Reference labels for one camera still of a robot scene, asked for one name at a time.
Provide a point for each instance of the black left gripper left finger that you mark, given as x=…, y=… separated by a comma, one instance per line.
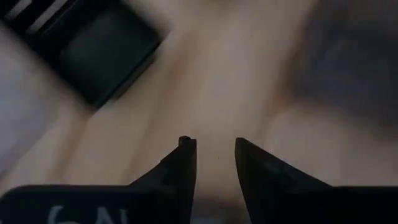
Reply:
x=174, y=193

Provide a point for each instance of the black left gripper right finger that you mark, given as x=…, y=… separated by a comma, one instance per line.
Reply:
x=273, y=193

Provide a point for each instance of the black slotted plastic basket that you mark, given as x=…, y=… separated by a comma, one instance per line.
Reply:
x=99, y=53

